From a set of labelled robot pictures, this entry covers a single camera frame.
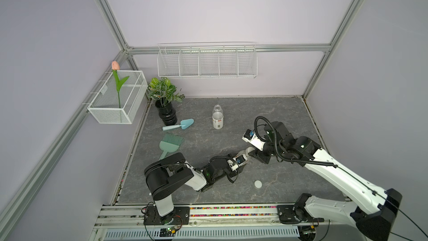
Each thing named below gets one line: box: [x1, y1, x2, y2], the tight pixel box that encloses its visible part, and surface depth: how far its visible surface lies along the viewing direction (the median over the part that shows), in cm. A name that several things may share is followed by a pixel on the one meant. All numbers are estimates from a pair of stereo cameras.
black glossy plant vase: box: [154, 97, 178, 127], surface depth 101 cm
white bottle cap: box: [254, 180, 263, 189], surface depth 84 cm
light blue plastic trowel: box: [162, 118, 195, 132], surface depth 107 cm
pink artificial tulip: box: [111, 60, 130, 109], surface depth 81 cm
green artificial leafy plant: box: [147, 76, 186, 109], surface depth 92 cm
